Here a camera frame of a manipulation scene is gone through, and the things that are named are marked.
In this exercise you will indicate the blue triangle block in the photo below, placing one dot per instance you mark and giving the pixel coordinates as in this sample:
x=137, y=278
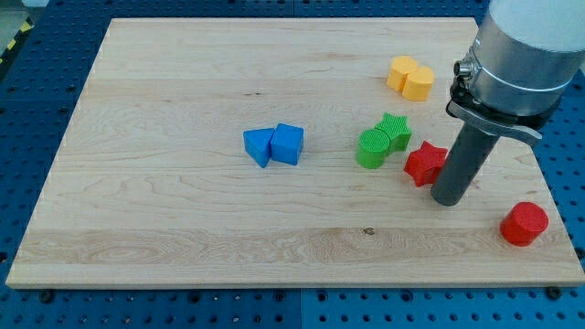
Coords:
x=257, y=145

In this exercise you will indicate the green star block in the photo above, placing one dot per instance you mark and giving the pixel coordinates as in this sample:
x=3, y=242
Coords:
x=397, y=130

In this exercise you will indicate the black tool clamp mount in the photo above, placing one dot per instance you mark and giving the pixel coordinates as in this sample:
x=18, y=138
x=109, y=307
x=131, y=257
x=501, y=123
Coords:
x=498, y=108

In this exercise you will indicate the red star block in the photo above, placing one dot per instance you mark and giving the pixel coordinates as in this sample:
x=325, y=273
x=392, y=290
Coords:
x=424, y=164

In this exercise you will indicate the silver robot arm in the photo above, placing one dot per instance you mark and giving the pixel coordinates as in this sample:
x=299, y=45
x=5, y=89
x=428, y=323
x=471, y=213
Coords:
x=510, y=82

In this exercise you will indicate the blue cube block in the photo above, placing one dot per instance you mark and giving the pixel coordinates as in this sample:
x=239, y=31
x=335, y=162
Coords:
x=287, y=144

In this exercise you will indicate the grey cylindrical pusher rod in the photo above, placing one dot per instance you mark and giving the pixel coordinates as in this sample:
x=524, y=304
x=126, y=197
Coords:
x=469, y=152

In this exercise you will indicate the yellow heart block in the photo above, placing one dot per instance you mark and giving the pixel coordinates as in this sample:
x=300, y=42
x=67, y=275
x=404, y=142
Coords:
x=412, y=81

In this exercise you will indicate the red cylinder block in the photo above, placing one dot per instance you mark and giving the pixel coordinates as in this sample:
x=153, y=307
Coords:
x=525, y=222

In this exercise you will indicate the wooden board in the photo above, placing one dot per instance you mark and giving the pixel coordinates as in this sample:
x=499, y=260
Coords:
x=152, y=188

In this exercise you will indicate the green cylinder block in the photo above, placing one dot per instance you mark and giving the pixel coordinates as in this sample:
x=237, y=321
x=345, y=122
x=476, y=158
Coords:
x=373, y=145

